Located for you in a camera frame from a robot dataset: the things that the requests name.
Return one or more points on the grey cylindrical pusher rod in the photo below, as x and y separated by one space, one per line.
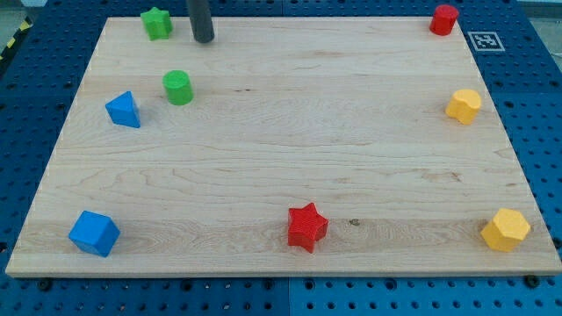
201 20

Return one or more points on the black yellow hazard tape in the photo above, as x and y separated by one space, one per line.
16 39

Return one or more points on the light wooden board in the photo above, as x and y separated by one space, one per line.
346 113

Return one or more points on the blue triangle block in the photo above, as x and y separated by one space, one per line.
123 111

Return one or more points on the yellow heart block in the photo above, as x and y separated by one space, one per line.
464 106

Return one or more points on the red star block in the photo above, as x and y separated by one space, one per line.
305 227

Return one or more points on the yellow hexagon block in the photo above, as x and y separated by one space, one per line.
506 230

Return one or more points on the green star block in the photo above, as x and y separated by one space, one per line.
157 23

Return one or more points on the blue cube block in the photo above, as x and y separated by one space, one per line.
94 233

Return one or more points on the green cylinder block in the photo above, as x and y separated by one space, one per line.
177 85

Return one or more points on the white fiducial marker tag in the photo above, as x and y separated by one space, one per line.
486 41

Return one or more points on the red cylinder block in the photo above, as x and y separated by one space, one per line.
443 19

